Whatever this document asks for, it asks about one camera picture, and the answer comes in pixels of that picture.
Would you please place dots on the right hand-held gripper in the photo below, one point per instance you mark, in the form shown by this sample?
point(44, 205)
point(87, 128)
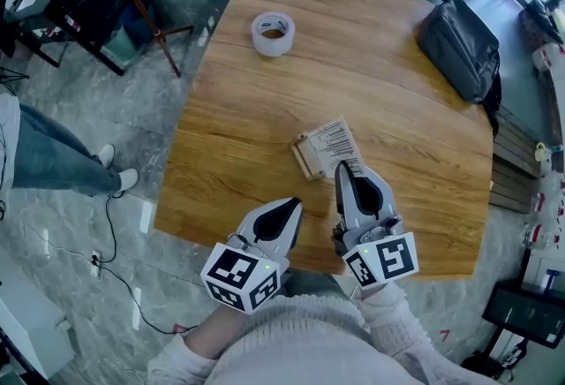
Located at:
point(381, 259)

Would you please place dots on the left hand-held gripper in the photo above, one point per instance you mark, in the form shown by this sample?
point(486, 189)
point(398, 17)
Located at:
point(240, 270)

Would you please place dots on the light wooden card holder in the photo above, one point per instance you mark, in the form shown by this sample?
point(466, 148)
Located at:
point(306, 160)

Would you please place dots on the white printed card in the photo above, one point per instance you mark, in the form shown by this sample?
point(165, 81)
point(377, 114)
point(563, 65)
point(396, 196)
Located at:
point(335, 140)

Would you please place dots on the person's right forearm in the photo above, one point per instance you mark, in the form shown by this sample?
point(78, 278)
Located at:
point(393, 321)

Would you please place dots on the person's left forearm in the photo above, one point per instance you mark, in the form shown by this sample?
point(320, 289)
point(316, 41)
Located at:
point(207, 334)

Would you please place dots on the person's dark trouser legs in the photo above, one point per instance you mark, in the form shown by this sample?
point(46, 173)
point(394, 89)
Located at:
point(309, 284)

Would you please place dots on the person's white knitted sweater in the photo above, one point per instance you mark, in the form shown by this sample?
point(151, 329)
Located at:
point(309, 343)

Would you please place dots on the clear packing tape roll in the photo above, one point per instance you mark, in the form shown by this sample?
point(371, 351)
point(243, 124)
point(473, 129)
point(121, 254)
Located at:
point(273, 45)

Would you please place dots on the dark slatted wooden bench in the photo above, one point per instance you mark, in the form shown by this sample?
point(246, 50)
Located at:
point(514, 158)

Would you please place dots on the grey backpack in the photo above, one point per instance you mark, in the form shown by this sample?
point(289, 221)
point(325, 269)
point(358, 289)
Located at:
point(461, 47)

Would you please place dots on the floor power socket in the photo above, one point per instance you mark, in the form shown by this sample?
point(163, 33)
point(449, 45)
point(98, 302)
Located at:
point(95, 261)

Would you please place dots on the black flat screen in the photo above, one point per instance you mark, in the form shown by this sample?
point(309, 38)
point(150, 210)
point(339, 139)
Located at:
point(525, 314)

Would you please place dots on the blue bin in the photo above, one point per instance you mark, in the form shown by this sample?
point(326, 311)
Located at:
point(130, 34)

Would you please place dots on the brown wooden stand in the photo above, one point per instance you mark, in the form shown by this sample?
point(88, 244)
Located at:
point(145, 8)

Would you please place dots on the dark duffel bag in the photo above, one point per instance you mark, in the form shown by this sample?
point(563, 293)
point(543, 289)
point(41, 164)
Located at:
point(545, 19)

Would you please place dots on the white box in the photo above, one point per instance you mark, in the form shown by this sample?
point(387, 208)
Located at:
point(31, 321)

